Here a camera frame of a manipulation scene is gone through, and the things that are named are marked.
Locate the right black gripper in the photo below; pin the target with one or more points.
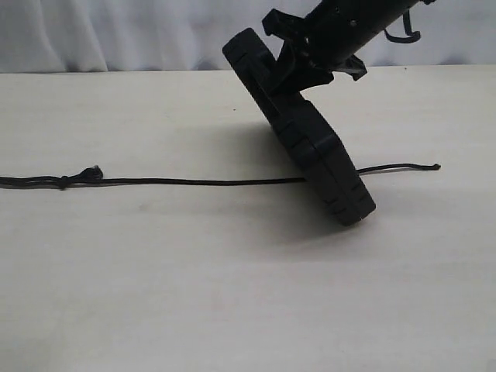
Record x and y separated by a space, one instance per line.
313 49

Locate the black plastic carrying case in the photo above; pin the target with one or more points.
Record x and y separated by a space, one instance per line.
311 143

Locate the white backdrop curtain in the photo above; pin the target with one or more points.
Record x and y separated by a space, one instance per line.
100 36

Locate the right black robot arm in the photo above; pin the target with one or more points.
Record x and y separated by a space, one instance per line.
389 17

